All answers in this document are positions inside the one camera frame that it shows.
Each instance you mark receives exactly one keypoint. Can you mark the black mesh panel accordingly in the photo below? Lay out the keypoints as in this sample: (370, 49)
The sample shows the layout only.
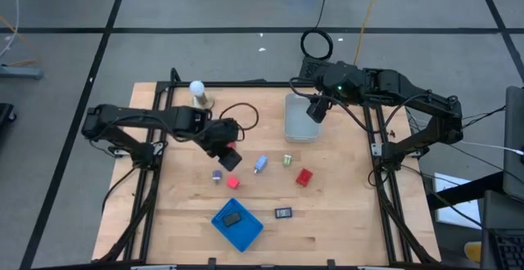
(310, 67)

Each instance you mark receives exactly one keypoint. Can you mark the black aluminium table frame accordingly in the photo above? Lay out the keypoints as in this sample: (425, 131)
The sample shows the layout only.
(266, 84)

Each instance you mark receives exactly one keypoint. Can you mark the dark navy digital timer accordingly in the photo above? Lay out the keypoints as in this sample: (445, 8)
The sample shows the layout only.
(283, 212)

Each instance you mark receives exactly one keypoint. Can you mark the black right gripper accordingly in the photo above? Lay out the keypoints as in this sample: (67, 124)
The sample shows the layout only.
(318, 110)

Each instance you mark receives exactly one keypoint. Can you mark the white paper sheet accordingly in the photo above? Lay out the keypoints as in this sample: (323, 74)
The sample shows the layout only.
(462, 219)

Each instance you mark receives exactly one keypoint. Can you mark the small dark red charger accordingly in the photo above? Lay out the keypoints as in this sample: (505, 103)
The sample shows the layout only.
(232, 144)

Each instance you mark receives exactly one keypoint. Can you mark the silver mounting bracket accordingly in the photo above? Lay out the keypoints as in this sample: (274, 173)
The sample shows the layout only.
(376, 150)
(118, 152)

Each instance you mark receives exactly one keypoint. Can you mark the small purple plug adapter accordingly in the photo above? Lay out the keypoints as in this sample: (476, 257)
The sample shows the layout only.
(217, 175)

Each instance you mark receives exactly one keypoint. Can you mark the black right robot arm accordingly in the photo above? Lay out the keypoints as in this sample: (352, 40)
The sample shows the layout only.
(409, 88)

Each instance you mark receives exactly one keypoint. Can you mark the black keyboard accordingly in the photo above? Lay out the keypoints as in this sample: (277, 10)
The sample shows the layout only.
(509, 251)

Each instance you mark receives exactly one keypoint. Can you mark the black desk beam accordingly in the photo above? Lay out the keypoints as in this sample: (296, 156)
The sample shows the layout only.
(466, 192)

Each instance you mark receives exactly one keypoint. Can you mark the large red charger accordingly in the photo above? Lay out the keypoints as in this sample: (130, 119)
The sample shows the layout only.
(304, 177)

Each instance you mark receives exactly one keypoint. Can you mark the black table edge clip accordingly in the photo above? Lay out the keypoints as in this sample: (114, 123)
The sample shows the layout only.
(331, 262)
(211, 261)

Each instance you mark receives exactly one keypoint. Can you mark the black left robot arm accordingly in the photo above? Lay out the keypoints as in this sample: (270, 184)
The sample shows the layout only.
(143, 116)

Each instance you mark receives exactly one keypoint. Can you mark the light blue charger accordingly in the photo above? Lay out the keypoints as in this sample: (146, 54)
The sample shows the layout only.
(261, 163)

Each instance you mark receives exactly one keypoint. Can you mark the grey plastic bin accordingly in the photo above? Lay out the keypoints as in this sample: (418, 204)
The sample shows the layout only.
(296, 127)

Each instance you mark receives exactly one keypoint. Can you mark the grey monitor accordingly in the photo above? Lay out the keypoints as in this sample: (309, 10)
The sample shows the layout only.
(515, 139)

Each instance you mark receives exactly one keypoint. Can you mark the small green charger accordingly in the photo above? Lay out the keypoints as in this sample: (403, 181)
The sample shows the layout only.
(287, 160)

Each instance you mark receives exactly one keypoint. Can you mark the white bulb brass base lamp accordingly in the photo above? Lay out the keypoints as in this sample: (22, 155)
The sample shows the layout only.
(197, 88)

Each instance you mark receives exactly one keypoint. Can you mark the black floor equipment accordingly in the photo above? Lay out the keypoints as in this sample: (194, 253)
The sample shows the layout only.
(5, 116)

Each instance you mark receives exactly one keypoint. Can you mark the grey floor bar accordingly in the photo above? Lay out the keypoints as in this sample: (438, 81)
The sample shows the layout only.
(20, 72)

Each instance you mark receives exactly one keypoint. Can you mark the yellow object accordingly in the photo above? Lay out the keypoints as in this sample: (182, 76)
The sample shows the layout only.
(473, 251)

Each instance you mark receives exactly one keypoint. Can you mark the small black box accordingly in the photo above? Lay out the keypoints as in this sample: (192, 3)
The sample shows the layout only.
(232, 219)

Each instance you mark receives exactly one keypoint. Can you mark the pink-red cube charger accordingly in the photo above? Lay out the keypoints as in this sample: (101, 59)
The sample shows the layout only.
(233, 182)

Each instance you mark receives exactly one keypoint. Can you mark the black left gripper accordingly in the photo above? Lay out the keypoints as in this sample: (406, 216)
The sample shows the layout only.
(230, 159)

